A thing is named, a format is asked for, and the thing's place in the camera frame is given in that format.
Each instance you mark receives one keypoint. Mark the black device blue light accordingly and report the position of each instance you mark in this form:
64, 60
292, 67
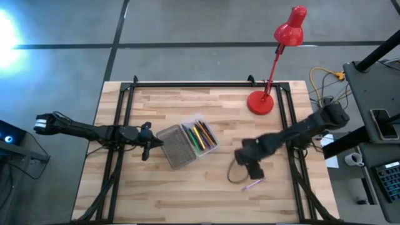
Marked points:
12, 147

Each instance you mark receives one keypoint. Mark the black smartphone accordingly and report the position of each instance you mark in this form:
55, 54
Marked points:
384, 123

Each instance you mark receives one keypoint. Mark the purple pen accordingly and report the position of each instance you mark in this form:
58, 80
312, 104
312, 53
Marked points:
253, 184

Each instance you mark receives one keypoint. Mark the green marker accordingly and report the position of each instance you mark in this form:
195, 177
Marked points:
193, 141

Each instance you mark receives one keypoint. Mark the yellow highlighter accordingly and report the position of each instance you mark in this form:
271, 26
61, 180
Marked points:
199, 137

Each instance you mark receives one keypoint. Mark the grey side desk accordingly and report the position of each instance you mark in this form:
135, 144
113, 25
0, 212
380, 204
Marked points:
365, 90

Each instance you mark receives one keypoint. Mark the clear plastic supply box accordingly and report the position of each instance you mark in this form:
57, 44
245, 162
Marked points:
212, 147

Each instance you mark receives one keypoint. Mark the white mug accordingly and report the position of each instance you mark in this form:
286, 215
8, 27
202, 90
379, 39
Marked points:
354, 159

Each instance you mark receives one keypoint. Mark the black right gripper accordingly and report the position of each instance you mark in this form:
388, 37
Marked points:
248, 151

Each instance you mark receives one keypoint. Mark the thin brown loop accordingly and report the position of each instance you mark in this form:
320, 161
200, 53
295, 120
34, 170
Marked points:
228, 172

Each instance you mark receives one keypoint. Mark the black keyboard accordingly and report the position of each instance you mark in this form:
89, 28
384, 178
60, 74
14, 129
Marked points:
389, 181

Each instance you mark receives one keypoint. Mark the black metal rig frame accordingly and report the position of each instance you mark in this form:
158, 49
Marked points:
203, 84

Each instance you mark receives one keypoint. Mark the dark grey pen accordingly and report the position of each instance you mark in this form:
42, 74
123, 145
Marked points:
186, 133

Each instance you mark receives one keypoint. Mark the black pole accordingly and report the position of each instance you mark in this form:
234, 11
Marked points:
378, 51

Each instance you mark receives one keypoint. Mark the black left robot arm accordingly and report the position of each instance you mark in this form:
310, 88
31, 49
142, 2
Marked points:
81, 129

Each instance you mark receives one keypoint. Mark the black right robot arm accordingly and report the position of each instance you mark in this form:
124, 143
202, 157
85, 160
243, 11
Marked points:
300, 128

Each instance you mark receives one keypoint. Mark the red desk lamp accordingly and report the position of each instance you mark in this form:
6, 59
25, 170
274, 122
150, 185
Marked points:
260, 103

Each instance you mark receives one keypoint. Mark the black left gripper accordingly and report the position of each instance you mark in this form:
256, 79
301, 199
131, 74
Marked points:
144, 137

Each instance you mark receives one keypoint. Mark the white paper sheet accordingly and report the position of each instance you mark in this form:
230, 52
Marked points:
331, 156

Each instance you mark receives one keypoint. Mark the grey plastic box lid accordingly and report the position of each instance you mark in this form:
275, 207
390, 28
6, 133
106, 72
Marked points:
176, 147

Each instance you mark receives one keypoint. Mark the black pen silver tip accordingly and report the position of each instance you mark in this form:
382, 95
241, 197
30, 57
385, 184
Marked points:
210, 132

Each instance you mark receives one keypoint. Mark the orange wooden pencil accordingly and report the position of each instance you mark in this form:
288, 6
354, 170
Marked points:
203, 130

